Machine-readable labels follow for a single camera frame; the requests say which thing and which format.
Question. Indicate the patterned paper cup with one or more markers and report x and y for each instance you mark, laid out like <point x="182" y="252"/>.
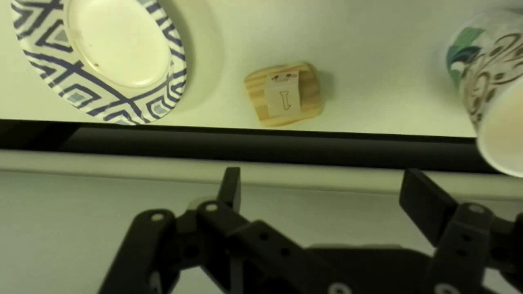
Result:
<point x="496" y="92"/>

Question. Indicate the blue patterned paper plate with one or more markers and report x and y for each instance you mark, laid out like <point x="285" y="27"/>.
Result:
<point x="117" y="42"/>

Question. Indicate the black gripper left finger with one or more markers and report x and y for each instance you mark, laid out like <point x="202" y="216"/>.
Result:
<point x="164" y="246"/>

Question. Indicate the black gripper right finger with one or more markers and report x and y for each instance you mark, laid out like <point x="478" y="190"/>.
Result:
<point x="468" y="234"/>

